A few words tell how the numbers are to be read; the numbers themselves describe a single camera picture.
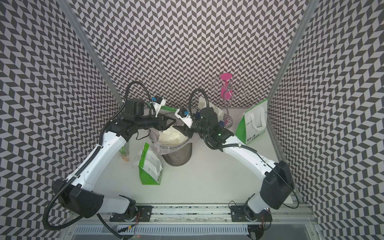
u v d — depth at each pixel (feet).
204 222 2.35
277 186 1.34
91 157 1.41
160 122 2.03
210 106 2.78
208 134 1.83
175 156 2.60
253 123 2.83
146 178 2.59
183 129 2.06
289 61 2.83
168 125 2.17
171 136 2.72
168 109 2.77
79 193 1.23
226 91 2.98
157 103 2.08
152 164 2.29
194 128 2.00
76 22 2.49
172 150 2.22
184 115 1.90
